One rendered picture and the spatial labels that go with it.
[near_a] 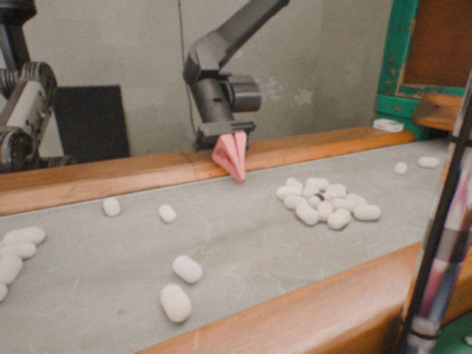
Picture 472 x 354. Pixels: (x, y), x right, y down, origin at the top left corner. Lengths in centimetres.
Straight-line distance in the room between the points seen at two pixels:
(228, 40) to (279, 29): 205
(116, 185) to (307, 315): 36
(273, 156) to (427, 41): 49
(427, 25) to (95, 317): 87
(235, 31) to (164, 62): 174
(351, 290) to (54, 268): 29
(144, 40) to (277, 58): 106
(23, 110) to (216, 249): 63
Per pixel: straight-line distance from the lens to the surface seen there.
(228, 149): 48
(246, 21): 71
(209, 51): 59
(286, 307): 25
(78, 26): 239
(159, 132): 245
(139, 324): 28
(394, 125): 83
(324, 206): 40
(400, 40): 92
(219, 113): 52
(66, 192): 51
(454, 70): 86
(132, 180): 50
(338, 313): 25
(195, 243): 35
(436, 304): 24
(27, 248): 39
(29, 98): 89
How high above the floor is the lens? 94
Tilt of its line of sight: 23 degrees down
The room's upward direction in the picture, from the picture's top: straight up
